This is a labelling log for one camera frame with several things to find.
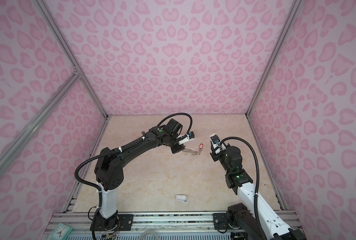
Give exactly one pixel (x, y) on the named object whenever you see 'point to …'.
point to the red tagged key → (201, 146)
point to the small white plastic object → (182, 198)
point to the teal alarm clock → (61, 232)
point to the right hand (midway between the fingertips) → (215, 139)
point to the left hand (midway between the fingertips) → (184, 143)
